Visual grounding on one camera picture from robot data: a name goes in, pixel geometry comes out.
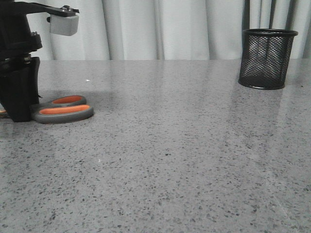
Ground grey curtain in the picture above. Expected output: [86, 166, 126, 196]
[27, 0, 311, 60]

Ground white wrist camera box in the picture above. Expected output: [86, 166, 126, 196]
[47, 15, 79, 36]

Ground black mesh pen bucket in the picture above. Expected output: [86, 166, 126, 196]
[238, 29, 298, 90]

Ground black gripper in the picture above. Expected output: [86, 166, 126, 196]
[0, 1, 79, 122]

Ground grey orange scissors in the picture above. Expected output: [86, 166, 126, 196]
[31, 95, 94, 124]

